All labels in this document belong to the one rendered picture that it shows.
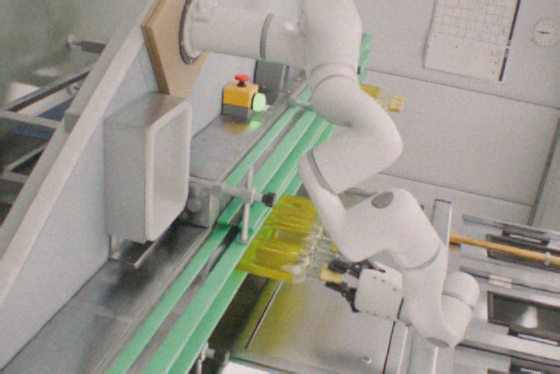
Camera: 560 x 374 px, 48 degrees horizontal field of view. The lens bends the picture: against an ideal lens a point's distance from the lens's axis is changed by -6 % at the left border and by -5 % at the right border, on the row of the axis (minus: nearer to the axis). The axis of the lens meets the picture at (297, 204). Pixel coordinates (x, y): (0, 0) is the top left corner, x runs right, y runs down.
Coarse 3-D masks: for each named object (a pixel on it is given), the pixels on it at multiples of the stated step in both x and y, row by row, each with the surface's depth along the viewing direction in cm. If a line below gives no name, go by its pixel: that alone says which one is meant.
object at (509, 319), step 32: (352, 192) 206; (448, 224) 187; (480, 224) 199; (512, 224) 197; (384, 256) 174; (448, 256) 174; (480, 256) 181; (512, 256) 184; (256, 288) 154; (480, 288) 166; (512, 288) 168; (544, 288) 168; (224, 320) 142; (480, 320) 153; (512, 320) 155; (544, 320) 157; (416, 352) 134; (448, 352) 138; (480, 352) 142; (512, 352) 142; (544, 352) 142
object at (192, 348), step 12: (324, 132) 214; (300, 180) 179; (288, 192) 172; (240, 276) 135; (228, 288) 130; (216, 300) 126; (228, 300) 127; (216, 312) 123; (204, 324) 119; (192, 336) 116; (204, 336) 116; (192, 348) 113; (180, 360) 110; (192, 360) 110; (168, 372) 107; (180, 372) 107
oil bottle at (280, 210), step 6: (276, 204) 152; (276, 210) 150; (282, 210) 150; (288, 210) 150; (294, 210) 151; (300, 210) 151; (306, 210) 152; (282, 216) 148; (288, 216) 148; (294, 216) 148; (300, 216) 148; (306, 216) 149; (312, 216) 149; (318, 216) 150; (312, 222) 147; (318, 222) 147; (324, 228) 148; (324, 234) 149
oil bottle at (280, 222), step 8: (272, 216) 147; (280, 216) 147; (264, 224) 143; (272, 224) 143; (280, 224) 144; (288, 224) 144; (296, 224) 145; (304, 224) 145; (312, 224) 145; (304, 232) 142; (312, 232) 142; (320, 232) 144; (320, 240) 143
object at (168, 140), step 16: (176, 112) 112; (160, 128) 121; (176, 128) 121; (160, 144) 123; (176, 144) 122; (160, 160) 124; (176, 160) 124; (160, 176) 126; (176, 176) 125; (160, 192) 127; (176, 192) 127; (160, 208) 123; (176, 208) 125; (160, 224) 119
